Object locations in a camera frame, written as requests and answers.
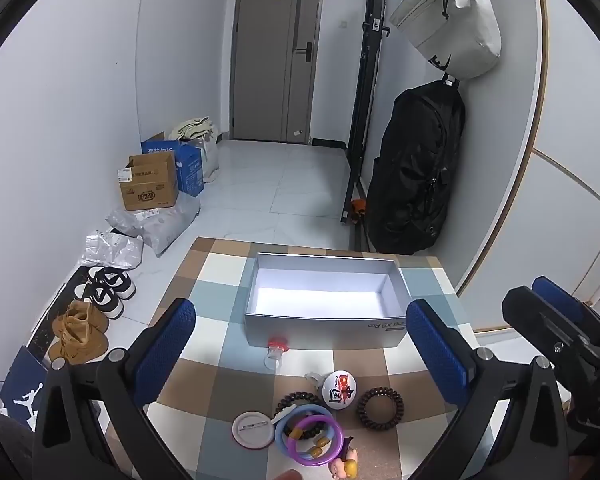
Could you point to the grey door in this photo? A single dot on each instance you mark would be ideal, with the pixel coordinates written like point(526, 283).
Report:
point(265, 60)

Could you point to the grey cardboard box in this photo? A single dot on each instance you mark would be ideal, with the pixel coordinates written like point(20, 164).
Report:
point(325, 330)

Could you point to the brown cardboard box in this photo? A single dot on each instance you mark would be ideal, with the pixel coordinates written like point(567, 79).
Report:
point(147, 185)

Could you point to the white plastic bag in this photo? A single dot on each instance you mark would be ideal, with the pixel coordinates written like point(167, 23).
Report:
point(210, 160)

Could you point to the large grey plastic bag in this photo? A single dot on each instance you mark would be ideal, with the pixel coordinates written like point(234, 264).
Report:
point(165, 225)

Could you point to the beige cloth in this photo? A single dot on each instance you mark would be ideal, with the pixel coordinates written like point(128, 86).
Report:
point(192, 127)

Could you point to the checkered tablecloth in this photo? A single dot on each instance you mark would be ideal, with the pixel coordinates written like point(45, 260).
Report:
point(220, 270)

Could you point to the white round pin badge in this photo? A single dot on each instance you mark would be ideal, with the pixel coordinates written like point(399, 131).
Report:
point(252, 430)

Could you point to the small grey plastic bag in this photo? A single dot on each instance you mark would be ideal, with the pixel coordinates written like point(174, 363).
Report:
point(110, 250)

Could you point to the purple bangle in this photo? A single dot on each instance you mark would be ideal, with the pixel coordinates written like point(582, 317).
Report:
point(338, 439)

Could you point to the blue bangle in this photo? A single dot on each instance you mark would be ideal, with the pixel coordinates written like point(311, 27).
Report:
point(278, 431)

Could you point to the white printed round badge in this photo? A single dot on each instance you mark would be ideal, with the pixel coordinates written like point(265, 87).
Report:
point(337, 390)

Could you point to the black and white sneaker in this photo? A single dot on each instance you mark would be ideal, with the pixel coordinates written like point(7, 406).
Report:
point(115, 280)
point(100, 302)

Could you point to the black metal door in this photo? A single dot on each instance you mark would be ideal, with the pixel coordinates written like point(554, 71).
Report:
point(367, 60)

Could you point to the tan boot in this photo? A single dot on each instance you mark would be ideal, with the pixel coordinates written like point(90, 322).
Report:
point(80, 347)
point(82, 317)

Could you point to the small orange object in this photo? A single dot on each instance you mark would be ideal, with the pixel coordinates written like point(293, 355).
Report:
point(357, 206)

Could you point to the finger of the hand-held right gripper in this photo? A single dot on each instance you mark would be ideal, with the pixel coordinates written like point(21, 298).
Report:
point(540, 320)
point(555, 292)

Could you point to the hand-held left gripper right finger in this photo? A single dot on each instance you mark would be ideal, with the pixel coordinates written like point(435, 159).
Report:
point(435, 350)

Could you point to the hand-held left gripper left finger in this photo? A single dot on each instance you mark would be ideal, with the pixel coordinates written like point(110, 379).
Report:
point(165, 345)

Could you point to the dark floor mat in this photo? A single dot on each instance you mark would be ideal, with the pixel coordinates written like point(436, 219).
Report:
point(55, 300)

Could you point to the blue cardboard box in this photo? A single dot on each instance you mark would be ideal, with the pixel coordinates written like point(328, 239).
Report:
point(192, 170)

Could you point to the black backpack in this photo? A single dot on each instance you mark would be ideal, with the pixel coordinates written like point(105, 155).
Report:
point(415, 160)

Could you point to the small blonde doll figure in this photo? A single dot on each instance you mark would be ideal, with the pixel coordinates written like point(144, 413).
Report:
point(347, 467)

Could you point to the light grey bag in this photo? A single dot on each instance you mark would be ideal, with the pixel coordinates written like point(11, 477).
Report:
point(455, 20)

